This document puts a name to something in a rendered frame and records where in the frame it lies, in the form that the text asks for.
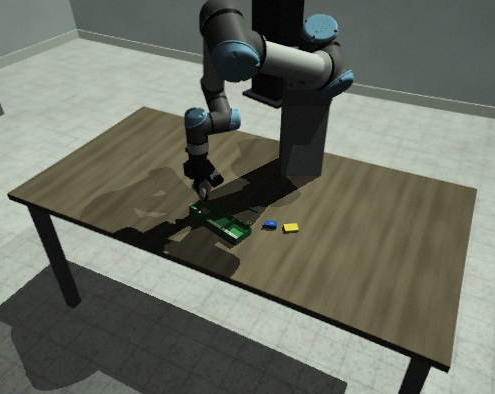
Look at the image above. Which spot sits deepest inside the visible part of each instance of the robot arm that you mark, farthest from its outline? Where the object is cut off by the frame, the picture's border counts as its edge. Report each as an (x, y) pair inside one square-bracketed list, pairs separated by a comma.
[(230, 55)]

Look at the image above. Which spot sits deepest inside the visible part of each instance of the green rack of labelled bins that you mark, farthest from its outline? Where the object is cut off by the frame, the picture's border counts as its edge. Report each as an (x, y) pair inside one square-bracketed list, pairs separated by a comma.
[(219, 221)]

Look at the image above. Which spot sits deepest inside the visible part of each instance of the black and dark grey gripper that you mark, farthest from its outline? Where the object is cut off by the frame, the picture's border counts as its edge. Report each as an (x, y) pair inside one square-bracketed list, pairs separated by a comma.
[(192, 172)]

